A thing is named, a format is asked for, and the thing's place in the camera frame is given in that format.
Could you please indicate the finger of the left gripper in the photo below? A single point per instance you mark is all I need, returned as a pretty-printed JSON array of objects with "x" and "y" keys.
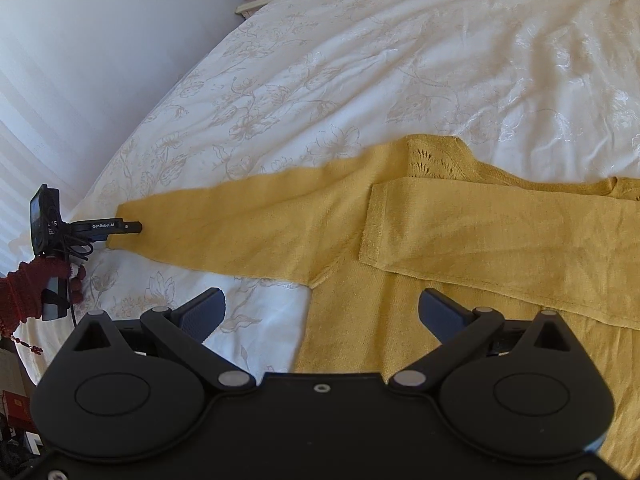
[{"x": 104, "y": 228}]

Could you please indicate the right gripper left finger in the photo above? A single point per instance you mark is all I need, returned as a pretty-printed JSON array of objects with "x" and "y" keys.
[{"x": 181, "y": 333}]

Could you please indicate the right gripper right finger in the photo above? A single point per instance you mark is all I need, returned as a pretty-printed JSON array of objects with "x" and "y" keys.
[{"x": 460, "y": 333}]

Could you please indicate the yellow knit sweater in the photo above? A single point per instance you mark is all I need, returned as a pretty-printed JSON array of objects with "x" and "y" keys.
[{"x": 367, "y": 234}]

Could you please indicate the left hand red glove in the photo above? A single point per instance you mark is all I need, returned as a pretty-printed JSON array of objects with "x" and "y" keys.
[{"x": 22, "y": 289}]

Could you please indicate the cream left nightstand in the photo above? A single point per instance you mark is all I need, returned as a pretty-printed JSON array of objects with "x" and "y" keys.
[{"x": 247, "y": 9}]

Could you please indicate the white floral bedspread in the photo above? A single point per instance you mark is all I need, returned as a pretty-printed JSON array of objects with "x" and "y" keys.
[{"x": 546, "y": 90}]

